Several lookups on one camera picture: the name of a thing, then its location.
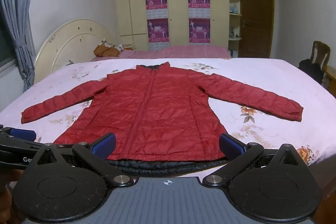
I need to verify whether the blue grey curtain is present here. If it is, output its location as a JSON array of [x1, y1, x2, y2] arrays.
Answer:
[[1, 0, 36, 91]]

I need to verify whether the upper left purple poster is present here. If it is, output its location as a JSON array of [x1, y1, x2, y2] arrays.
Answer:
[[145, 0, 169, 19]]

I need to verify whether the red puffer jacket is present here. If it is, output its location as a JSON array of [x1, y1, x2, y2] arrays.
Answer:
[[21, 63, 303, 176]]

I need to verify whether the pink striped bed sheet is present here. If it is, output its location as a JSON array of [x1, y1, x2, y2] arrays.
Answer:
[[92, 44, 231, 61]]

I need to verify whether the lower left purple poster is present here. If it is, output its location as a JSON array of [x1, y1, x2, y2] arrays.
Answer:
[[147, 18, 170, 51]]

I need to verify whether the purple poster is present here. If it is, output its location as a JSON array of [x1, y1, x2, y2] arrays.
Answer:
[[147, 18, 170, 51], [189, 18, 211, 44], [188, 0, 211, 19], [145, 0, 169, 19]]

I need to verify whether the brown wooden door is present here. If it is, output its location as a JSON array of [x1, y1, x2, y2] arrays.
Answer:
[[238, 0, 274, 58]]

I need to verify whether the lower right purple poster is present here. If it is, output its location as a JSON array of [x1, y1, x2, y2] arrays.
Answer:
[[189, 18, 211, 44]]

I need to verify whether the wooden chair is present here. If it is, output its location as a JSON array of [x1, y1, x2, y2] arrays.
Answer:
[[310, 41, 331, 69]]

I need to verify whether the upper right purple poster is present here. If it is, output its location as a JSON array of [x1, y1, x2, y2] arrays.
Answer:
[[188, 0, 211, 19]]

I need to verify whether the black bag on chair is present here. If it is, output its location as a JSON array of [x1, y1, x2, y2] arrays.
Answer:
[[298, 59, 323, 84]]

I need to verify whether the cream round headboard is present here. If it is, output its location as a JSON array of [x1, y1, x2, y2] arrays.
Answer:
[[34, 19, 116, 83]]

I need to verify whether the floral pink bedspread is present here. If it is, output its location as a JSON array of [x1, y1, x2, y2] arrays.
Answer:
[[1, 59, 335, 164]]

